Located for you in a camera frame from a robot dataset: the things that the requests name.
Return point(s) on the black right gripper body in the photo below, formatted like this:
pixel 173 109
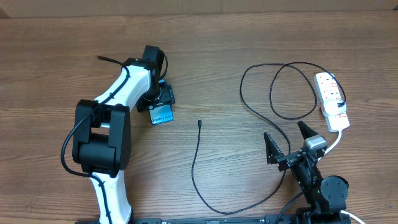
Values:
pixel 288 160

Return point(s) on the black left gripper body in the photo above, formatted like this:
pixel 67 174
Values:
pixel 160 96

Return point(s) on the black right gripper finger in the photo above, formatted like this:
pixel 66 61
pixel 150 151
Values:
pixel 306 131
pixel 272 150

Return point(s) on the blue Galaxy smartphone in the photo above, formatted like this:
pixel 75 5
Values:
pixel 162 114

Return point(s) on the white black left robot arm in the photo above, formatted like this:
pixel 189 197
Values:
pixel 99 145

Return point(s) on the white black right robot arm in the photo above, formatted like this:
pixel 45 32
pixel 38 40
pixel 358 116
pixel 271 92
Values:
pixel 322 199

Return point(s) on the white charger adapter plug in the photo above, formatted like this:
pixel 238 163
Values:
pixel 334 107

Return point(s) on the white power strip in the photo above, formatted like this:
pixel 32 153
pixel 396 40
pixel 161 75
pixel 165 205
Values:
pixel 327 89

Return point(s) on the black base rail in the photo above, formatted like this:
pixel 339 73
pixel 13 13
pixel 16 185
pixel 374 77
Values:
pixel 202 220

